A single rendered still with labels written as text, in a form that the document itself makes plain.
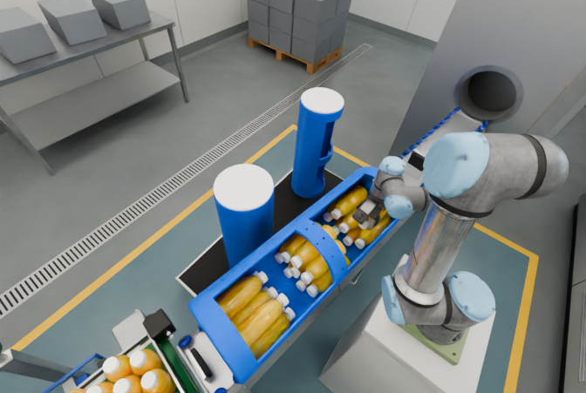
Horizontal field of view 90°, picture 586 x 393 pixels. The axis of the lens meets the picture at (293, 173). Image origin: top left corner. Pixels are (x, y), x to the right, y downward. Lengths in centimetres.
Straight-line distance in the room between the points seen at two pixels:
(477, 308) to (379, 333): 30
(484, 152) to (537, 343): 233
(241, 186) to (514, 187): 106
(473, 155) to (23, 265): 280
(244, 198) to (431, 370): 90
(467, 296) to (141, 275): 207
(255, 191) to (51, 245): 189
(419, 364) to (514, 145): 69
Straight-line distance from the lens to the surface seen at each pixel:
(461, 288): 88
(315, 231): 102
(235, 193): 135
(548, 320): 294
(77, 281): 262
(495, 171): 56
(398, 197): 91
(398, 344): 105
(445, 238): 66
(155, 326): 120
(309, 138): 197
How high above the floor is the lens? 211
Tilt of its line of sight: 48 degrees down
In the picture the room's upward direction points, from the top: 6 degrees clockwise
